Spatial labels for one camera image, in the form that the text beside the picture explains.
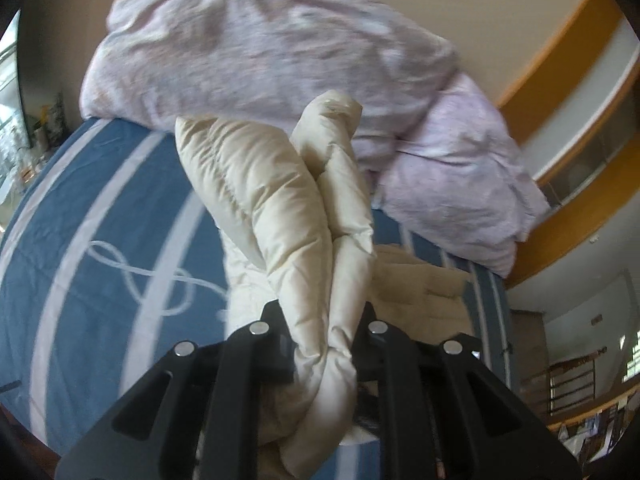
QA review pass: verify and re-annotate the blue striped bed sheet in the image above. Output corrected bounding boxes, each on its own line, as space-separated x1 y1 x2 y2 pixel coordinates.
0 117 511 480

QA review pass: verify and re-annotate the lilac crumpled quilt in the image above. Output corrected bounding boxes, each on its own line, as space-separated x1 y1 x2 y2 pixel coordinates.
80 0 461 171
370 72 551 278

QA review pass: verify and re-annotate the wooden wardrobe with glass doors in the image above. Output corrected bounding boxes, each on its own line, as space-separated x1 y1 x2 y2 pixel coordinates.
495 0 640 291

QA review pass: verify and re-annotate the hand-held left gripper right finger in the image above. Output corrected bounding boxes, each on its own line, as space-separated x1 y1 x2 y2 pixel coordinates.
350 301 583 480

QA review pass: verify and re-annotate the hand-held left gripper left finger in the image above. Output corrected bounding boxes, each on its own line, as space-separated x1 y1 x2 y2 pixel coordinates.
55 301 296 480

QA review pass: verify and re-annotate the beige down jacket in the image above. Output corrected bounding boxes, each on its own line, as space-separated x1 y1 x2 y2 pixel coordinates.
175 91 468 480

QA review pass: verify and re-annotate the black flat screen television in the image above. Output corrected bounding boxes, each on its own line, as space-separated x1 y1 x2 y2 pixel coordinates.
0 15 26 146

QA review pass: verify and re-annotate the glass television stand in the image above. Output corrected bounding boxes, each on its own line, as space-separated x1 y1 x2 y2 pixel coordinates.
0 145 51 211

